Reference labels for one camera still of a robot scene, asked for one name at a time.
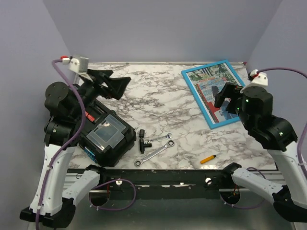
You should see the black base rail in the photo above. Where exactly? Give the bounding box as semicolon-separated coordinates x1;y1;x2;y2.
67;167;283;201

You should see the small open-end wrench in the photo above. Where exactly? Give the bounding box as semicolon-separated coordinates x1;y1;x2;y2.
146;133;172;143

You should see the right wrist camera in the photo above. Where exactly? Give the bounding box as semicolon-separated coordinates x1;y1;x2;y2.
240;69;268;93

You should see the black toolbox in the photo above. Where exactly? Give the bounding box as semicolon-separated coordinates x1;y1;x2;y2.
78;100;136;167

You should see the blue picture frame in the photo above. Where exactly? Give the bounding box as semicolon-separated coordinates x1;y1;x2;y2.
181;60;244;129

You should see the black T-handle tool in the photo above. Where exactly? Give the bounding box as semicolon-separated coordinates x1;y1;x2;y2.
139;129;152;154

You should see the large ratchet wrench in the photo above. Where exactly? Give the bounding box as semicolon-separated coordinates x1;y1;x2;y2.
134;140;175;167

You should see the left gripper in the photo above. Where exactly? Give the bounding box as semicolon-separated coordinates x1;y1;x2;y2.
71;68;130;118

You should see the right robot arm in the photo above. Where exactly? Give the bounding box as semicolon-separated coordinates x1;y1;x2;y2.
214;83;307;223

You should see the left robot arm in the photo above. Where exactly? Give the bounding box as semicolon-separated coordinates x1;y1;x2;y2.
20;69;136;229

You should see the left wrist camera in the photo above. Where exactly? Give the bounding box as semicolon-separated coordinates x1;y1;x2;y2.
69;56;89;73

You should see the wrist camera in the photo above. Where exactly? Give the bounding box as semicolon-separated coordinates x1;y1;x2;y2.
240;69;268;93
69;56;89;73

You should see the aluminium table frame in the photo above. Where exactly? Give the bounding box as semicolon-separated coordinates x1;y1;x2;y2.
89;62;284;184

